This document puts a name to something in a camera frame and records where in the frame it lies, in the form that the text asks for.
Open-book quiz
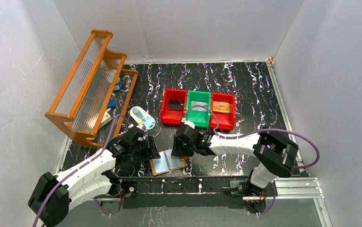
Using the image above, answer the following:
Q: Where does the green plastic bin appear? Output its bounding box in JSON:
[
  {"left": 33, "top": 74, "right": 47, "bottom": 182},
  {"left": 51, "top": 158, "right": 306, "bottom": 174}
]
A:
[{"left": 185, "top": 90, "right": 212, "bottom": 128}]

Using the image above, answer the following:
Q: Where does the gold credit card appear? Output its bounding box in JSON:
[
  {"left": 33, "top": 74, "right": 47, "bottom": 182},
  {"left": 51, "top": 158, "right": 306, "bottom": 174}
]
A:
[{"left": 212, "top": 101, "right": 231, "bottom": 114}]

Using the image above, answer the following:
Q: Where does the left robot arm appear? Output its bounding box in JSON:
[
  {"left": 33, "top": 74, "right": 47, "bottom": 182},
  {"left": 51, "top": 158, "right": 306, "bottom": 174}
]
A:
[{"left": 28, "top": 126, "right": 160, "bottom": 227}]

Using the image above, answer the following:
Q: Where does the red plastic bin left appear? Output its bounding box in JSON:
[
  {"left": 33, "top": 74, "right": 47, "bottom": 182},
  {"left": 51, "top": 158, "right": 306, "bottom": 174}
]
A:
[{"left": 160, "top": 88, "right": 188, "bottom": 125}]

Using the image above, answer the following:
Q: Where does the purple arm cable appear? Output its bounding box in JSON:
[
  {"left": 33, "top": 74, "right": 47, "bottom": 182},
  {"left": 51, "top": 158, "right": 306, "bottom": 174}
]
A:
[
  {"left": 32, "top": 114, "right": 134, "bottom": 227},
  {"left": 182, "top": 105, "right": 321, "bottom": 170}
]

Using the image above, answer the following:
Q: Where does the white blue tube package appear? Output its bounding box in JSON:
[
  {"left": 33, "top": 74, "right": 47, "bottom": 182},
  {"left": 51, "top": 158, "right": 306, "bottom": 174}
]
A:
[{"left": 130, "top": 106, "right": 156, "bottom": 130}]

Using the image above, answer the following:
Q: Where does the blue white bottle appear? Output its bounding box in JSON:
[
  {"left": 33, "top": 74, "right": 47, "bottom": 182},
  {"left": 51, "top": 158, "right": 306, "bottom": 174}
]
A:
[{"left": 109, "top": 73, "right": 123, "bottom": 91}]

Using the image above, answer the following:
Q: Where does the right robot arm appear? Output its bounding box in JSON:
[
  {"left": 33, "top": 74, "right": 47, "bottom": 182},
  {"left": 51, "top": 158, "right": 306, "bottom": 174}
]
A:
[{"left": 171, "top": 124, "right": 299, "bottom": 196}]

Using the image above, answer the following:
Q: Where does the red plastic bin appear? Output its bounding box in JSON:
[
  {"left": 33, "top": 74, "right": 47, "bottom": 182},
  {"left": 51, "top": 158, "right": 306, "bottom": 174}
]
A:
[
  {"left": 209, "top": 92, "right": 236, "bottom": 131},
  {"left": 160, "top": 88, "right": 188, "bottom": 125}
]

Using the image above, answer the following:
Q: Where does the aluminium frame rail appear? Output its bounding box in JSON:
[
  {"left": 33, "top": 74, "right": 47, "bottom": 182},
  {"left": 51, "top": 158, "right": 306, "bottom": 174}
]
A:
[{"left": 33, "top": 61, "right": 334, "bottom": 227}]

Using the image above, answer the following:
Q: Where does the orange wooden shelf rack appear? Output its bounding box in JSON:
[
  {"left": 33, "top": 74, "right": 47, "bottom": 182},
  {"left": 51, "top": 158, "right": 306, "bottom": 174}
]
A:
[{"left": 45, "top": 29, "right": 139, "bottom": 148}]

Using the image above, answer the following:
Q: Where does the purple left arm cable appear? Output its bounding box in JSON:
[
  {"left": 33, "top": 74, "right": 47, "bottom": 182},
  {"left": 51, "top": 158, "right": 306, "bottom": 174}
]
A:
[{"left": 32, "top": 114, "right": 134, "bottom": 227}]

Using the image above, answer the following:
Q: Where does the red plastic bin right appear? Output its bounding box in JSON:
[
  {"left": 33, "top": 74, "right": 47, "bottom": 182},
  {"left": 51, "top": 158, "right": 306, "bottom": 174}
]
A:
[{"left": 209, "top": 92, "right": 236, "bottom": 131}]

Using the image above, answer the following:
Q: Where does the white credit card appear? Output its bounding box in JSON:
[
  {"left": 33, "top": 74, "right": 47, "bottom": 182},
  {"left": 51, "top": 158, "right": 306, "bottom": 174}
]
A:
[{"left": 191, "top": 101, "right": 208, "bottom": 112}]

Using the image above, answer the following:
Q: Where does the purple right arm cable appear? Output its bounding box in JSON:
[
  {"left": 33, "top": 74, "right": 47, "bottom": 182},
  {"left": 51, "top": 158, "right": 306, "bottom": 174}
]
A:
[{"left": 182, "top": 105, "right": 321, "bottom": 170}]

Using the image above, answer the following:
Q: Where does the white green small box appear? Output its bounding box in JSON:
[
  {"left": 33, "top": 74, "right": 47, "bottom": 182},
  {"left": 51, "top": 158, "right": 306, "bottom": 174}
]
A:
[{"left": 99, "top": 108, "right": 113, "bottom": 128}]

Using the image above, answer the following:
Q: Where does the blue cap container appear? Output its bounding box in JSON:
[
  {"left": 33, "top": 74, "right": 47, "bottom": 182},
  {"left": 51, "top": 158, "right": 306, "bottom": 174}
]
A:
[{"left": 106, "top": 99, "right": 115, "bottom": 109}]

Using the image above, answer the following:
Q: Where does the orange leather card holder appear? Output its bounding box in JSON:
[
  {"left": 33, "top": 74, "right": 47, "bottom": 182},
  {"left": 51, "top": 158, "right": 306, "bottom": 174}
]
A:
[{"left": 150, "top": 149, "right": 187, "bottom": 176}]

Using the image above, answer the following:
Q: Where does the black card in red bin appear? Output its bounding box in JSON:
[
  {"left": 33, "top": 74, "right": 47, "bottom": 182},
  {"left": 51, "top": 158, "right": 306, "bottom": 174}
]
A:
[{"left": 168, "top": 99, "right": 184, "bottom": 111}]

